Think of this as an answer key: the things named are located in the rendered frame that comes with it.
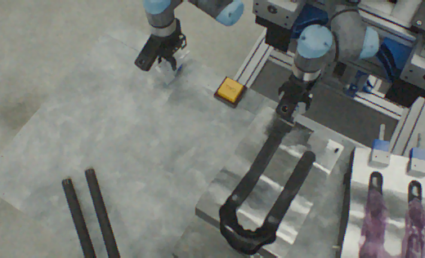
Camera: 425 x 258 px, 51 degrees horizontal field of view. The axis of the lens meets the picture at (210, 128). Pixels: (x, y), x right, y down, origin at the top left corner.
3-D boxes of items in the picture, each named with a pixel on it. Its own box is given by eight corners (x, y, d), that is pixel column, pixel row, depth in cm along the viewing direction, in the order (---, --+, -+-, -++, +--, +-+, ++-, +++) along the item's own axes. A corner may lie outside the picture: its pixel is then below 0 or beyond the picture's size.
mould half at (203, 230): (261, 117, 142) (265, 96, 129) (336, 157, 136) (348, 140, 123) (172, 255, 125) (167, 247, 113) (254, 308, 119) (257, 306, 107)
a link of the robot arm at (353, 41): (371, 8, 110) (327, 12, 110) (383, 46, 106) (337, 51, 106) (362, 27, 118) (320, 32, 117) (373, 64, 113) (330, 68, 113)
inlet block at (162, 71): (184, 51, 152) (183, 42, 147) (194, 60, 151) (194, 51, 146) (156, 76, 148) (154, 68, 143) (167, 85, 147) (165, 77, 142)
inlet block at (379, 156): (371, 126, 136) (377, 119, 131) (388, 130, 136) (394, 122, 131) (366, 166, 131) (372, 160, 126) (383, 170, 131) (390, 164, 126)
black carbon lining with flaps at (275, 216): (270, 132, 132) (274, 118, 123) (320, 159, 128) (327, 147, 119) (208, 233, 120) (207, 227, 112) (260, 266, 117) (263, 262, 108)
